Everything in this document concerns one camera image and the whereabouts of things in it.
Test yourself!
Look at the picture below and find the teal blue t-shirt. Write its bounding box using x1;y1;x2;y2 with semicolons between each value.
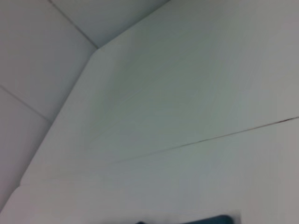
135;214;237;224

